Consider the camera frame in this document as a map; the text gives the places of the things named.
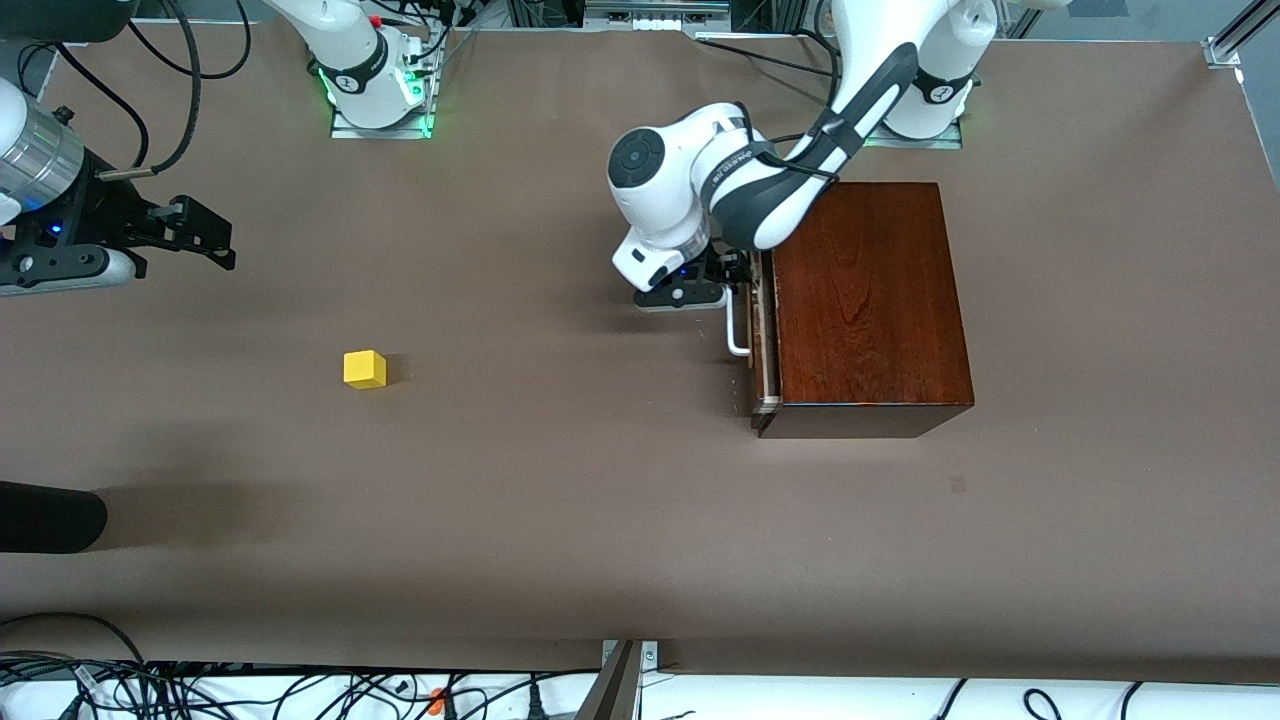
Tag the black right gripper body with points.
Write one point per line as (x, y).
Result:
(105, 212)

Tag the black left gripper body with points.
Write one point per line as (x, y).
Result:
(722, 267)

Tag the wooden drawer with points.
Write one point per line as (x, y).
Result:
(768, 340)

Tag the yellow cube block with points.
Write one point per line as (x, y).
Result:
(364, 370)

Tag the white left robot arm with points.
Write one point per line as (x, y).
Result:
(660, 210)

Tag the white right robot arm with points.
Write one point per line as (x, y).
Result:
(350, 45)

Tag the dark wooden drawer cabinet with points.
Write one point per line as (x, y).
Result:
(870, 320)

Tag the black rounded object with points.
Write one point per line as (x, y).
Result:
(50, 517)

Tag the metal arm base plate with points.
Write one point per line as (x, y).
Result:
(950, 142)
(345, 132)

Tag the aluminium rail with white connectors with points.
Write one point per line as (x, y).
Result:
(655, 15)

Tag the silver mount bracket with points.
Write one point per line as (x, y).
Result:
(650, 655)

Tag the grey angled mount bar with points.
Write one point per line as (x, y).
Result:
(612, 695)

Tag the aluminium frame profile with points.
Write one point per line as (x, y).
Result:
(1235, 35)

